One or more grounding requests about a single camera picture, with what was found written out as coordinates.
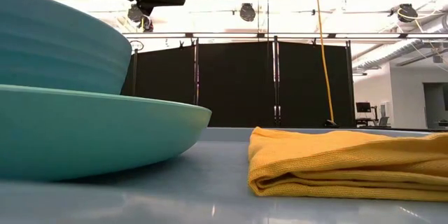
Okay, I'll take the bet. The blue plastic bowl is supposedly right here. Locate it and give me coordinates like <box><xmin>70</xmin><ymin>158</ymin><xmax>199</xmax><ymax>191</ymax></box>
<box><xmin>0</xmin><ymin>0</ymin><xmax>133</xmax><ymax>95</ymax></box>

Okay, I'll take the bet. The green plastic plate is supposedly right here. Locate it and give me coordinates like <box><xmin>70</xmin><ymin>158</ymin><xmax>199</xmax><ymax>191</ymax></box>
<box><xmin>0</xmin><ymin>83</ymin><xmax>213</xmax><ymax>182</ymax></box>

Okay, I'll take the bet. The yellow cloth napkin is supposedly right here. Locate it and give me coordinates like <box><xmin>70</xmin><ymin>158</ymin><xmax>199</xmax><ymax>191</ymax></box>
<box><xmin>247</xmin><ymin>126</ymin><xmax>448</xmax><ymax>203</ymax></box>

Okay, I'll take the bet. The black folding partition screen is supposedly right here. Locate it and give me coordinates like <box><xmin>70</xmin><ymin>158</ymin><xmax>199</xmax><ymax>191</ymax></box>
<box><xmin>120</xmin><ymin>36</ymin><xmax>356</xmax><ymax>129</ymax></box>

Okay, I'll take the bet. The grey door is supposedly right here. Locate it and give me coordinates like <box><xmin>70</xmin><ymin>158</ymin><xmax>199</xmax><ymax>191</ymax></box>
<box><xmin>423</xmin><ymin>82</ymin><xmax>448</xmax><ymax>130</ymax></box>

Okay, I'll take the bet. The black ceiling cable reel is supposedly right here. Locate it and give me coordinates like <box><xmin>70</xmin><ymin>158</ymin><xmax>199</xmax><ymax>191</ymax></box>
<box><xmin>239</xmin><ymin>2</ymin><xmax>257</xmax><ymax>22</ymax></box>
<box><xmin>388</xmin><ymin>3</ymin><xmax>419</xmax><ymax>24</ymax></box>
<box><xmin>127</xmin><ymin>5</ymin><xmax>144</xmax><ymax>23</ymax></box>

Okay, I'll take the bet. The grey horizontal ceiling rail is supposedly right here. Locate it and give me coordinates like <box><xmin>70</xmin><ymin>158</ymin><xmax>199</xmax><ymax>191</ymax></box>
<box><xmin>122</xmin><ymin>31</ymin><xmax>448</xmax><ymax>40</ymax></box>

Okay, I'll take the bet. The yellow hanging cable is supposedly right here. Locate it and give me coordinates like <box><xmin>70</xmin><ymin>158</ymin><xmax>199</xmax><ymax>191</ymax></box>
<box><xmin>314</xmin><ymin>0</ymin><xmax>339</xmax><ymax>128</ymax></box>

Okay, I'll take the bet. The black aluminium table frame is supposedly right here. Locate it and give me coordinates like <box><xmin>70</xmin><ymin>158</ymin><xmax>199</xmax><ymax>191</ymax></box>
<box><xmin>349</xmin><ymin>125</ymin><xmax>448</xmax><ymax>133</ymax></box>

